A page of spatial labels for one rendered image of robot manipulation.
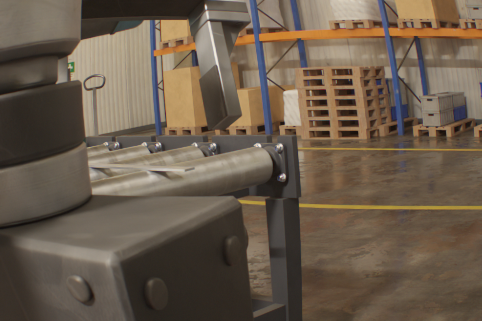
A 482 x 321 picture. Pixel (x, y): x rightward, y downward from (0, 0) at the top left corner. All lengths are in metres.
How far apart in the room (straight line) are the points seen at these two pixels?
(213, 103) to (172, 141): 2.20
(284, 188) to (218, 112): 1.86
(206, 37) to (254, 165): 1.71
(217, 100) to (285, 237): 1.87
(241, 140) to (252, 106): 9.47
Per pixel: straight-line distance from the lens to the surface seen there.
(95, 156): 2.62
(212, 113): 0.54
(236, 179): 2.21
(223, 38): 0.55
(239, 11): 0.57
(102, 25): 0.89
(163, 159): 2.42
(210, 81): 0.54
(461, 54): 10.80
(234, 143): 2.51
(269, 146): 2.37
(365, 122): 9.96
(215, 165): 2.17
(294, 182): 2.35
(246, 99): 11.91
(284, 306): 2.48
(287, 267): 2.42
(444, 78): 11.03
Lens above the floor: 1.18
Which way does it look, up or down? 6 degrees down
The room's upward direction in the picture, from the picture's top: 6 degrees counter-clockwise
